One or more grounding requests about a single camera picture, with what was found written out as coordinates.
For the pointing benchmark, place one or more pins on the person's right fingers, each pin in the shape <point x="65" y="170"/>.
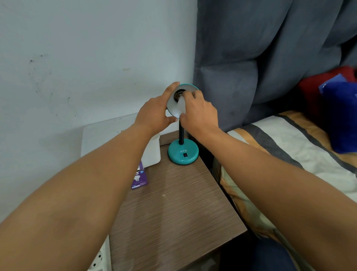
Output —
<point x="192" y="96"/>

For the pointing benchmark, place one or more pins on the person's right hand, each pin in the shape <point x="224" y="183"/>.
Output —
<point x="200" y="117"/>

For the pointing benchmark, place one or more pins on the white plastic box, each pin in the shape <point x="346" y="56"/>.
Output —
<point x="152" y="155"/>

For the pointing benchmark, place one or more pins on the white power strip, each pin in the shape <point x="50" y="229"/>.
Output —
<point x="101" y="258"/>

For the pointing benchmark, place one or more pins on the blue cloth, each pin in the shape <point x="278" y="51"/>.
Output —
<point x="341" y="117"/>

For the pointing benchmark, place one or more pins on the person's right forearm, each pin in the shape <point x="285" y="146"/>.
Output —
<point x="279" y="195"/>

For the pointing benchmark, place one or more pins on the person's left forearm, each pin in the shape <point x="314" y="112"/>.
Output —
<point x="83" y="195"/>

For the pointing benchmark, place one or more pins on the red pillow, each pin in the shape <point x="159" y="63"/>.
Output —
<point x="312" y="92"/>

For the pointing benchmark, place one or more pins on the dark blue trousers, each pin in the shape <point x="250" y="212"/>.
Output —
<point x="259" y="255"/>

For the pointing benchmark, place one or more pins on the person's left thumb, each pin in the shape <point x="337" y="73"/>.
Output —
<point x="170" y="120"/>

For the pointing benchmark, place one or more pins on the teal desk lamp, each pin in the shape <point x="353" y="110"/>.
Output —
<point x="182" y="152"/>

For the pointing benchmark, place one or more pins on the person's left hand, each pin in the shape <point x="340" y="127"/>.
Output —
<point x="152" y="114"/>

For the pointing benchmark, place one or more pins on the purple bulb carton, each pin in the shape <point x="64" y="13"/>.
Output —
<point x="140" y="180"/>

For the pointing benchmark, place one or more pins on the white light bulb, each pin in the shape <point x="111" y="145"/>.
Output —
<point x="181" y="107"/>

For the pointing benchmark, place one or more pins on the grey upholstered headboard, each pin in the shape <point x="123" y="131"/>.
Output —
<point x="251" y="55"/>

